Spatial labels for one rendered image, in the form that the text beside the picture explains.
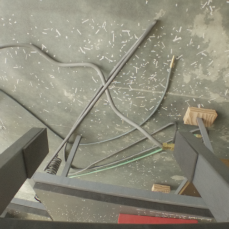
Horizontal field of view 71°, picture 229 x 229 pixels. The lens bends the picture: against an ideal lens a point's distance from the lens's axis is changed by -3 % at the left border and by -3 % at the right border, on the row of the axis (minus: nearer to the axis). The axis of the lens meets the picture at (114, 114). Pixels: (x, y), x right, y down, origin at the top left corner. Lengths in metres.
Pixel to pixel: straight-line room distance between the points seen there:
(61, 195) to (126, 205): 0.25
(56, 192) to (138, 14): 0.80
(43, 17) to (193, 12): 0.68
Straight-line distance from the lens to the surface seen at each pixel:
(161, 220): 0.76
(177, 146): 0.16
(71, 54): 0.96
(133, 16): 0.84
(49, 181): 0.72
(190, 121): 1.09
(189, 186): 1.19
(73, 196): 0.70
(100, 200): 0.69
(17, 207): 1.15
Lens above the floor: 0.83
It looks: 48 degrees down
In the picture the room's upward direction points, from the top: 168 degrees counter-clockwise
